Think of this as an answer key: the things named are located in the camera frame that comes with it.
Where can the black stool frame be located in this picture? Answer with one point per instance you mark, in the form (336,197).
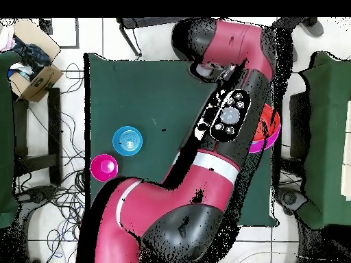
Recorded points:
(129,22)

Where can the dark blue cloth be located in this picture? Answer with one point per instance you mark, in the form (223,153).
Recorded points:
(33,57)

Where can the orange-red bowl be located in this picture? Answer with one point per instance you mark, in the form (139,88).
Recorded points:
(270,123)

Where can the cardboard box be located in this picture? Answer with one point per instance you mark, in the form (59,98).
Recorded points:
(41,82)

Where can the black bench frame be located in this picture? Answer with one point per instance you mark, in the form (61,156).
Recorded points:
(54,123)

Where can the black pedestal leg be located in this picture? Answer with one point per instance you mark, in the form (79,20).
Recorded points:
(289,198)
(41,193)

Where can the green cloth covered table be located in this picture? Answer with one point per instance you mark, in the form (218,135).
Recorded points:
(329,96)
(6,137)

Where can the large pink bowl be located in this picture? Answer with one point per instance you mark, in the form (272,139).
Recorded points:
(264,145)

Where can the dark green tablecloth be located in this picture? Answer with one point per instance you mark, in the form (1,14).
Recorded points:
(137,96)

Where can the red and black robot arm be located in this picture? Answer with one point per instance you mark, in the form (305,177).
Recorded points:
(178,202)

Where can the small magenta bowl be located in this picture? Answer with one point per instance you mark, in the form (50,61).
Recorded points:
(104,167)

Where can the small blue bowl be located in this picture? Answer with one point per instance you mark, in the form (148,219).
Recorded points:
(127,141)

